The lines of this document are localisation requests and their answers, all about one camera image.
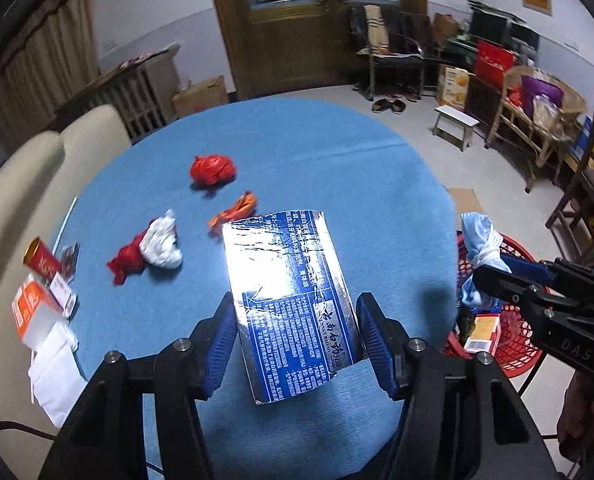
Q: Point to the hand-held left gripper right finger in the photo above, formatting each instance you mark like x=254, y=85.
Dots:
x=377, y=345

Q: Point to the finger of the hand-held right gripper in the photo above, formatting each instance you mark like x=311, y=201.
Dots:
x=499, y=285
x=527, y=270

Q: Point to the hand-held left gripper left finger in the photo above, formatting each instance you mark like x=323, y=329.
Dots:
x=222, y=340

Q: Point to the light blue plastic bag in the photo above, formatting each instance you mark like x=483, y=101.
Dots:
x=482, y=240

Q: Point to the red plastic basket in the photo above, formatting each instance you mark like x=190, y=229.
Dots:
x=514, y=350

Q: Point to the blue and silver box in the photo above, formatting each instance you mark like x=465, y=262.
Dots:
x=287, y=300

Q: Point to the red fabric ribbon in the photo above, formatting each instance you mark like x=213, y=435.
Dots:
x=129, y=260

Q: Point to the orange foil wrapper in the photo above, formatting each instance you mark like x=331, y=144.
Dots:
x=237, y=207

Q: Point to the red plastic bag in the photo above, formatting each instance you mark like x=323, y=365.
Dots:
x=212, y=170

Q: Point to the person's right forearm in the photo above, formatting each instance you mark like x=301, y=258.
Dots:
x=584, y=420

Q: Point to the yellow snack box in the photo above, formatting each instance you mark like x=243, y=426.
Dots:
x=483, y=332

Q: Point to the flat cardboard sheet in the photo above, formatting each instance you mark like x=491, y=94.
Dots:
x=464, y=202

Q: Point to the dark wooden chair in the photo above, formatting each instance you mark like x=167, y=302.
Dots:
x=592, y=185

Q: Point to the wicker chair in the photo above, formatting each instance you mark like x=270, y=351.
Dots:
x=514, y=120

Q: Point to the clear plastic bag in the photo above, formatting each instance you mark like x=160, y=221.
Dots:
x=547, y=112

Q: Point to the small white and red box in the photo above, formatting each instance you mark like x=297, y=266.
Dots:
x=62, y=292

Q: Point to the white tissue paper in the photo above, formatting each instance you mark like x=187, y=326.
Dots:
x=57, y=380

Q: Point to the small white stool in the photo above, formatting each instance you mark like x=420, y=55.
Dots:
x=456, y=115

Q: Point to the small printed packet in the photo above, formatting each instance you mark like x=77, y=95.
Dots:
x=69, y=259

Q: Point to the purple cushion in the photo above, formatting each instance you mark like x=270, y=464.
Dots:
x=539, y=91

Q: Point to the blue tablecloth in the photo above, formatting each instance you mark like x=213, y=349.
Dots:
x=317, y=160

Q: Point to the orange and white box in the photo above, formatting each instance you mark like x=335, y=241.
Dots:
x=27, y=310

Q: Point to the red cylindrical can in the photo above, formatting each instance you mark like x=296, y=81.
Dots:
x=39, y=260

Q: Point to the yellow and white carton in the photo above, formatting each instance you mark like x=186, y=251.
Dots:
x=452, y=85

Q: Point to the brown slipper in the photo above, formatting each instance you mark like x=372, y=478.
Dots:
x=379, y=106
x=398, y=105

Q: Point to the red gift bag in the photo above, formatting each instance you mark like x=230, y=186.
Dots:
x=494, y=62

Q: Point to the black computer monitor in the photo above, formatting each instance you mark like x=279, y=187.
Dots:
x=524, y=37
x=488, y=27

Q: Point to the black metal armchair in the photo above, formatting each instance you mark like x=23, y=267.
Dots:
x=397, y=57

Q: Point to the brown cardboard box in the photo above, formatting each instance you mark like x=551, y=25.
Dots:
x=445, y=29

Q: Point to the beige sofa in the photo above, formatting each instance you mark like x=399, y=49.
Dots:
x=27, y=175

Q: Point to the wooden radiator cover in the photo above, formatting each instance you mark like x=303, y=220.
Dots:
x=132, y=95

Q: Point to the striped beige scarf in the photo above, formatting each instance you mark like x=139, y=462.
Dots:
x=377, y=27

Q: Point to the wooden glazed door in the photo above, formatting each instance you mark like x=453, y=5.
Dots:
x=287, y=50

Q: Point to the beige curtain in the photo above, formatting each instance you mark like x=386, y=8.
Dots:
x=42, y=60

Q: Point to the yellow wall sign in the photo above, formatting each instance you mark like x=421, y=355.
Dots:
x=536, y=0

